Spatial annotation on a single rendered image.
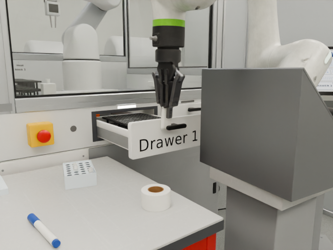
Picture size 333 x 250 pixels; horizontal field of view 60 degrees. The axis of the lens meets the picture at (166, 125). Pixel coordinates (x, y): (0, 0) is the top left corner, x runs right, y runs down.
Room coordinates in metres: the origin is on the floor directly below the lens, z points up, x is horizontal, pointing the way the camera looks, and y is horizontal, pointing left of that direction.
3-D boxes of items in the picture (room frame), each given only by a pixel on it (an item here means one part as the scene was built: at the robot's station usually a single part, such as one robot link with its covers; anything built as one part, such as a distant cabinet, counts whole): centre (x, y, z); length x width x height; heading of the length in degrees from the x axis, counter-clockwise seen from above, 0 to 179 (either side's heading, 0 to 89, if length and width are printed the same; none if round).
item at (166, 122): (0.86, 0.00, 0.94); 0.03 x 0.01 x 0.07; 128
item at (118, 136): (1.07, 0.12, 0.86); 0.40 x 0.26 x 0.06; 37
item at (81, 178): (0.80, 0.26, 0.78); 0.12 x 0.08 x 0.04; 22
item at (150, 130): (0.91, -0.01, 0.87); 0.29 x 0.02 x 0.11; 127
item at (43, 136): (0.88, 0.38, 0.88); 0.04 x 0.03 x 0.04; 127
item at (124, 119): (1.07, 0.11, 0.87); 0.22 x 0.18 x 0.06; 37
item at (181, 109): (1.30, -0.10, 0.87); 0.29 x 0.02 x 0.11; 127
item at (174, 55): (0.86, 0.00, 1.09); 0.08 x 0.07 x 0.09; 38
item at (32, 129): (0.90, 0.40, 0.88); 0.07 x 0.05 x 0.07; 127
